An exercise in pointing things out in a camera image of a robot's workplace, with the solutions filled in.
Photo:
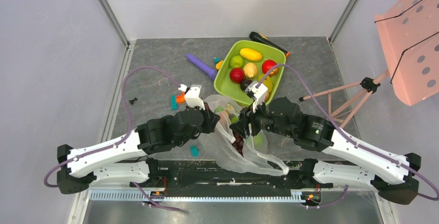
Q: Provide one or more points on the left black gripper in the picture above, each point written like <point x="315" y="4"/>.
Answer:
<point x="211" y="120"/>

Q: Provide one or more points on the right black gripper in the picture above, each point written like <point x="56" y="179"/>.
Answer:
<point x="249" y="121"/>

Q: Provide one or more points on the clear plastic bag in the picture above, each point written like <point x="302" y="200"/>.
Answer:
<point x="233" y="152"/>

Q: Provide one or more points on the yellow fruit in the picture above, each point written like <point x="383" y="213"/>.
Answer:
<point x="267" y="82"/>

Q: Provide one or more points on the green plastic tray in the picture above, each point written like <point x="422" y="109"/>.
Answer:
<point x="246" y="61"/>

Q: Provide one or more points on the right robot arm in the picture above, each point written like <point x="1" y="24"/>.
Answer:
<point x="390" y="174"/>

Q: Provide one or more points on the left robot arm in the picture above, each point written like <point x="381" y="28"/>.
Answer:
<point x="82" y="167"/>

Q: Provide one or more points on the dark red grapes in bag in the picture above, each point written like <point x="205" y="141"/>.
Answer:
<point x="238" y="143"/>

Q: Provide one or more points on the lemon slice in bag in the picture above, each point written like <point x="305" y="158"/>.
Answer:
<point x="229" y="107"/>

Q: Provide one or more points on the green fruit in bag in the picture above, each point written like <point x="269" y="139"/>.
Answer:
<point x="260" y="141"/>

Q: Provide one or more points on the dark purple fake plum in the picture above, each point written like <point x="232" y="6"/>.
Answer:
<point x="245" y="83"/>

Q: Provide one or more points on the red fake pomegranate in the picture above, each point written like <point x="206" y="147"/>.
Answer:
<point x="236" y="75"/>

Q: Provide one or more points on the yellow fake pear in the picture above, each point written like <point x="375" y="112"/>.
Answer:
<point x="250" y="70"/>

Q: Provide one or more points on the green fake apple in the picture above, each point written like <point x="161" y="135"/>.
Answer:
<point x="236" y="61"/>

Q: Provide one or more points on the red fake apple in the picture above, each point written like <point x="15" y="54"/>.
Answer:
<point x="267" y="66"/>

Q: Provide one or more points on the yellow fake mango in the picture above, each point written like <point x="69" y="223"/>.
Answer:
<point x="251" y="55"/>

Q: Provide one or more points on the teal long block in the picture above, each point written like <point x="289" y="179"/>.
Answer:
<point x="174" y="103"/>

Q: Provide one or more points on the orange curved toy piece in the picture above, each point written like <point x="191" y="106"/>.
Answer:
<point x="180" y="99"/>

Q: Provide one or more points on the small teal block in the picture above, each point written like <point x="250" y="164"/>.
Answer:
<point x="194" y="151"/>

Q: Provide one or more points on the orange yellow toy piece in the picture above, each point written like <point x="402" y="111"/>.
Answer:
<point x="218" y="65"/>

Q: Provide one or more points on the small black screw piece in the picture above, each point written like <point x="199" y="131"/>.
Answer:
<point x="132" y="101"/>

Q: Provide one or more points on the black flashlight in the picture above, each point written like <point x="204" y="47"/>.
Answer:
<point x="254" y="36"/>

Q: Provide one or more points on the pink perforated music stand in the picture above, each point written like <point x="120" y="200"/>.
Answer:
<point x="408" y="33"/>

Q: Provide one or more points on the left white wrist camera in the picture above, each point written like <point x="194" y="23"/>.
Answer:
<point x="192" y="96"/>

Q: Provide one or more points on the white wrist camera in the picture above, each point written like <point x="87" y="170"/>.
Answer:
<point x="192" y="96"/>
<point x="257" y="92"/>

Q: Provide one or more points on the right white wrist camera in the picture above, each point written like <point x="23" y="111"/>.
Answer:
<point x="257" y="92"/>

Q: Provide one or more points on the purple plastic handle tool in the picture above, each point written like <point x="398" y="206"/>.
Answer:
<point x="212" y="73"/>

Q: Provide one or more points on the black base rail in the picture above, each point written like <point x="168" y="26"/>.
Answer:
<point x="204" y="178"/>

